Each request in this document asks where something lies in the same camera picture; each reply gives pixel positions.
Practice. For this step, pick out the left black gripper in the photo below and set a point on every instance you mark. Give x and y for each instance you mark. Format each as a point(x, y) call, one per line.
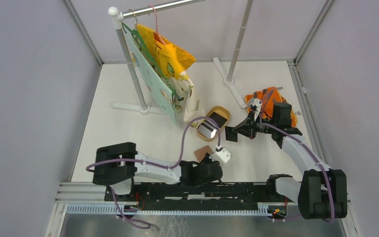
point(207, 159)

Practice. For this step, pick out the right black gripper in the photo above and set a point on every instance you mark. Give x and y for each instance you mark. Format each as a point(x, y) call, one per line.
point(249, 129)

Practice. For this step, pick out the black credit card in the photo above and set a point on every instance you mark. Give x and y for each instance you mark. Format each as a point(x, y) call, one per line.
point(230, 134)

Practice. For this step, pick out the white black-striped credit card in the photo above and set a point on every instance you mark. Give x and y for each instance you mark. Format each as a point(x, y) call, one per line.
point(207, 129)

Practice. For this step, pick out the yellow oval tray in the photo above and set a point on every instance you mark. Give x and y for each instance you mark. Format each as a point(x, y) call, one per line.
point(219, 116)

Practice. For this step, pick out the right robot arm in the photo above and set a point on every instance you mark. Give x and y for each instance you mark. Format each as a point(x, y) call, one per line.
point(322, 192)

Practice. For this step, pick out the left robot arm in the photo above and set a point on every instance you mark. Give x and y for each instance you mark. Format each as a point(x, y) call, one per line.
point(116, 166)

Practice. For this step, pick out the cream printed garment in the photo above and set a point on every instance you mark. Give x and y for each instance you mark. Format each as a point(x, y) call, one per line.
point(189, 101)

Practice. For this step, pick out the light green printed garment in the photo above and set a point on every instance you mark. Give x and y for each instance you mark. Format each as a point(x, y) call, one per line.
point(150, 81)

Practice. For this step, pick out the yellow garment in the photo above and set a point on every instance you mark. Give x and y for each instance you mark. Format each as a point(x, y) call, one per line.
point(173, 60)

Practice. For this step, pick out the pink clothes hanger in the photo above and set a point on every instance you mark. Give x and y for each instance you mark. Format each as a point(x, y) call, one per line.
point(156, 32)

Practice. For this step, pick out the green clothes hanger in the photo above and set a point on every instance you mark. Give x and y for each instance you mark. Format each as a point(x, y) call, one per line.
point(147, 55)

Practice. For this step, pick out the white metal clothes rack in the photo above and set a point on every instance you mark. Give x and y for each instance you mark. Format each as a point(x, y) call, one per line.
point(117, 17)

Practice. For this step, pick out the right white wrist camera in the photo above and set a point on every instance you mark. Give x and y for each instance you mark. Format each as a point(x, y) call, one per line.
point(254, 104)

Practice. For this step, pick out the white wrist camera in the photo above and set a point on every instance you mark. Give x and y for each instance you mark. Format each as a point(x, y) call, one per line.
point(222, 156)
point(254, 104)

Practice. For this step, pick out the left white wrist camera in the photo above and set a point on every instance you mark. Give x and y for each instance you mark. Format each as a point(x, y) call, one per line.
point(222, 156)

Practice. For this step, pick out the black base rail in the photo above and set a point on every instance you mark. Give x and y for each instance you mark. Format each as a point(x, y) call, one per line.
point(216, 196)

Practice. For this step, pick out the white perforated cable tray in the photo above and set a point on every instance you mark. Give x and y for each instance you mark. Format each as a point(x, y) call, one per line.
point(111, 209)

